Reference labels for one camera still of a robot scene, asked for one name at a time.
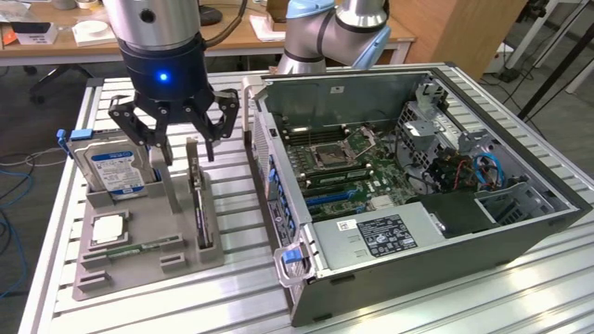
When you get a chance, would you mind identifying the silver CPU chip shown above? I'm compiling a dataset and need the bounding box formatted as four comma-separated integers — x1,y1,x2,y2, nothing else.
91,216,127,245

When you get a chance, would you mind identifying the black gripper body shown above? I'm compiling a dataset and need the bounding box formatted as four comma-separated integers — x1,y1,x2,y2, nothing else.
117,34,212,125

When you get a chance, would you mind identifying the green RAM stick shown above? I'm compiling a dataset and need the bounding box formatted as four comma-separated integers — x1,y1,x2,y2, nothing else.
105,239,164,261

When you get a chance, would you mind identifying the white box with black top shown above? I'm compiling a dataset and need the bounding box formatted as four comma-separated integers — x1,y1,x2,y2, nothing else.
9,21,60,46

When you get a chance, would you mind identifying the wooden cabinet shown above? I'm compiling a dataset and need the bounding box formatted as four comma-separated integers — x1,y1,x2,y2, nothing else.
391,0,530,76

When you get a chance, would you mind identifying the grey power supply unit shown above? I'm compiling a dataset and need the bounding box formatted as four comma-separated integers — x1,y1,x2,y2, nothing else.
311,201,450,271

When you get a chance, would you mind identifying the black office chair base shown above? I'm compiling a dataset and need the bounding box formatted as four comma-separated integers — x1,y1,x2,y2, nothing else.
22,64,139,104

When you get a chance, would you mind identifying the hard drive with blue caddy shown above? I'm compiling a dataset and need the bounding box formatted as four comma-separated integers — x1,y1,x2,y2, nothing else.
55,124,153,161

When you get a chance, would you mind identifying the green motherboard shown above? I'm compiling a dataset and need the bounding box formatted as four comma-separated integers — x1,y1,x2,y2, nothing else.
272,114,422,223

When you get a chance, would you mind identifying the silver hard disk blue label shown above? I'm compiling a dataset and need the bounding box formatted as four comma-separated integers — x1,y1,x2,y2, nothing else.
64,134,157,203

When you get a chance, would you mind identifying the black slanted stand pole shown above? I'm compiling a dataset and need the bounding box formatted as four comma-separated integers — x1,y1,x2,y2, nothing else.
516,19,594,121

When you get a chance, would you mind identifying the low metal disk bay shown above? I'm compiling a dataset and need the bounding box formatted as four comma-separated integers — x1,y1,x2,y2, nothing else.
474,181,556,226

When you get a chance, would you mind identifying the brown cardboard box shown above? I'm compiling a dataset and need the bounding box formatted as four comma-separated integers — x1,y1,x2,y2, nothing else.
267,0,289,24

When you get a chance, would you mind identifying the open black PC case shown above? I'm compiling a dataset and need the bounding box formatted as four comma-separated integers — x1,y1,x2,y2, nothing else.
240,67,594,328

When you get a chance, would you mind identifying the blue floor cable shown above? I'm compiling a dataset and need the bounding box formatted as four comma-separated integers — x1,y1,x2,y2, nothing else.
0,168,36,300

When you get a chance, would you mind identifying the NVIDIA graphics card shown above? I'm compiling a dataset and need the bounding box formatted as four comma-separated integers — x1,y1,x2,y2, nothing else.
184,136,217,251

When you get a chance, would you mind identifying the stack of papers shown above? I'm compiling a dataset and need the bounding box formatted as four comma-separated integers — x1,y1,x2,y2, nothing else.
0,3,33,24

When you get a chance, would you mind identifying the orange box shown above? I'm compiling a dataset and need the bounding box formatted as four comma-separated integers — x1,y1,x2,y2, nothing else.
0,26,17,49

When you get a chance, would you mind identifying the white desk frame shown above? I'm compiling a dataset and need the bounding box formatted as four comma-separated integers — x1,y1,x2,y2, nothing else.
503,0,594,94

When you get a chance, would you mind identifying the light blue wire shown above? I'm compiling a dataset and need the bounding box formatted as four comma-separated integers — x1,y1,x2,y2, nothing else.
471,152,507,189

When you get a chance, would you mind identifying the blue expansion slot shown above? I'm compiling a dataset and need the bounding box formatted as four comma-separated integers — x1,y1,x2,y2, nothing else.
303,189,359,209

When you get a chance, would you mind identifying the tall metal disk bay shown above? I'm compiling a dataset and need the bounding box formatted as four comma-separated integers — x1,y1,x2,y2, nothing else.
396,81,467,168

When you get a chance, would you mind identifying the metal socket cover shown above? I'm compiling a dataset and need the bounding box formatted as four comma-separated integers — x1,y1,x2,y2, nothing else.
339,125,378,158

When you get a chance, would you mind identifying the CPU socket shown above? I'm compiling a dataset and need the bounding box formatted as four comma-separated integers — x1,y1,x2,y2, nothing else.
311,141,358,172

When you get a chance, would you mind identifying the red wire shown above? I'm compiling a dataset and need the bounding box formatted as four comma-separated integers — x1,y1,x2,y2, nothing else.
452,157,475,191

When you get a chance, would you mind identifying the grey plastic parts rack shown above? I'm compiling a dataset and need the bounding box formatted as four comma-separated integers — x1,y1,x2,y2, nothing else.
72,145,227,303

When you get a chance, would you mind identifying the white floor cable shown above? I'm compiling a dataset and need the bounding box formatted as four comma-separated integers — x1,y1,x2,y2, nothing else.
0,148,71,168

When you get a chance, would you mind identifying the black round lamp base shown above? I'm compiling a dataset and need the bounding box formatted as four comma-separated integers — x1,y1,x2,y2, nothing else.
199,5,224,26

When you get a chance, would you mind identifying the white box with red button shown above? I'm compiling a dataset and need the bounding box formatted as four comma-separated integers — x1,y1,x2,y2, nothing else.
482,42,516,74

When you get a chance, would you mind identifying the white and red booklet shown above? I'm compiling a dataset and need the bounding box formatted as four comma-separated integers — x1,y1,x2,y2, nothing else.
248,14,288,42

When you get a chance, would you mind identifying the wooden office desk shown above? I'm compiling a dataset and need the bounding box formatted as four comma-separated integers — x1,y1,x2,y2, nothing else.
161,0,416,76
0,0,180,76

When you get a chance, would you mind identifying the black RAM slot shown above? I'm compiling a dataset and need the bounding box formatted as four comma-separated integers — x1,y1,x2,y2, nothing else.
281,127,345,139
280,124,343,135
287,136,348,148
284,132,347,143

